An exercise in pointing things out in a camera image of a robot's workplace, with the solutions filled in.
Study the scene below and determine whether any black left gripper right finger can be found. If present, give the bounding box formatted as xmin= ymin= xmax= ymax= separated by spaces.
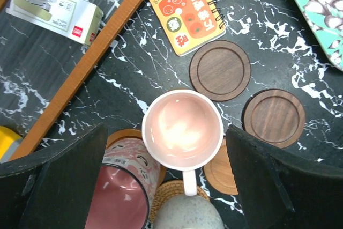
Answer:
xmin=226 ymin=125 xmax=342 ymax=228

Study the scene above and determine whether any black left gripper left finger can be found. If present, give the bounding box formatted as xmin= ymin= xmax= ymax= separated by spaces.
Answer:
xmin=1 ymin=124 xmax=108 ymax=228

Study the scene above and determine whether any orange wooden coaster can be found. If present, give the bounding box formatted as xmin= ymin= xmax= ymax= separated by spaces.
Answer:
xmin=204 ymin=139 xmax=238 ymax=195

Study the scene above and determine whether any maroon mug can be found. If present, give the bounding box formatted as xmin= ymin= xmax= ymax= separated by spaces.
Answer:
xmin=85 ymin=138 xmax=161 ymax=229

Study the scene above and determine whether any white beige mug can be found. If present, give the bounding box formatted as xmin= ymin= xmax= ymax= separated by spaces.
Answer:
xmin=153 ymin=194 xmax=224 ymax=229

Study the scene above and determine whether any pink mug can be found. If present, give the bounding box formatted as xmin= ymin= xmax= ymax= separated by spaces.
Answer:
xmin=141 ymin=90 xmax=223 ymax=196

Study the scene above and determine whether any dark walnut coaster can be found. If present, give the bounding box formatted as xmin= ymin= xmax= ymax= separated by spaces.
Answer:
xmin=189 ymin=40 xmax=251 ymax=101
xmin=243 ymin=89 xmax=305 ymax=148

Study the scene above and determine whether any green floral tray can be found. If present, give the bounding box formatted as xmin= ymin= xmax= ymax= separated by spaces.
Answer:
xmin=295 ymin=0 xmax=342 ymax=71

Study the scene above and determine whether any orange patterned card pack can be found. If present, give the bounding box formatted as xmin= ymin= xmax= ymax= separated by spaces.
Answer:
xmin=149 ymin=0 xmax=226 ymax=57

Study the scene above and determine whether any wooden shelf rack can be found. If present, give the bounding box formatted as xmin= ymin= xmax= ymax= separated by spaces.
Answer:
xmin=9 ymin=0 xmax=143 ymax=161

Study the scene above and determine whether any yellow small block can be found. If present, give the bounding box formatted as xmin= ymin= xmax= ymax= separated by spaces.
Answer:
xmin=0 ymin=126 xmax=23 ymax=163

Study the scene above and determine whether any white green small box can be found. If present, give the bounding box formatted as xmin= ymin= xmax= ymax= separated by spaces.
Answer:
xmin=6 ymin=0 xmax=103 ymax=46

